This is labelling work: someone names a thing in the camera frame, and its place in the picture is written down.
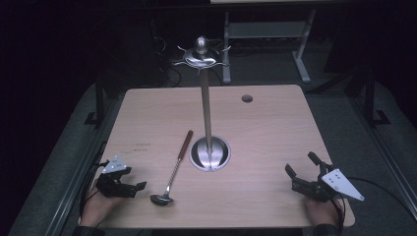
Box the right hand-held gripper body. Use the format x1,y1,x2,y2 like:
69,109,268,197
291,161,366,203

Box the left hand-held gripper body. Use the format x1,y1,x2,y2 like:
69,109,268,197
94,154,133,200

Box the person's left hand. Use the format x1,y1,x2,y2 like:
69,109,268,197
80,187,124,227

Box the person's right hand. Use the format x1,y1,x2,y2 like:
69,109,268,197
306,197,344,227

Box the black metal stand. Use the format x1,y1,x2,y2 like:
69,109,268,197
363,64,391,128
84,74,106,128

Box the steel utensil hanging stand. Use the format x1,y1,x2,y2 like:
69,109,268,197
171,35,232,173

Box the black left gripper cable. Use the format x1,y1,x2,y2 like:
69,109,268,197
79,159,110,218

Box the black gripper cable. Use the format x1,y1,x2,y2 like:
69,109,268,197
346,176,415,221
79,159,110,218

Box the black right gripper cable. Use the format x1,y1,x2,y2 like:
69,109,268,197
346,176,415,221

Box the steel ladle with brown handle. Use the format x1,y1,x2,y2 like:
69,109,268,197
149,129,195,207

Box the black floor cables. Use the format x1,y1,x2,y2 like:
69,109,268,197
149,19,183,89

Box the white metal desk frame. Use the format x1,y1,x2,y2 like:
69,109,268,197
221,9,318,85

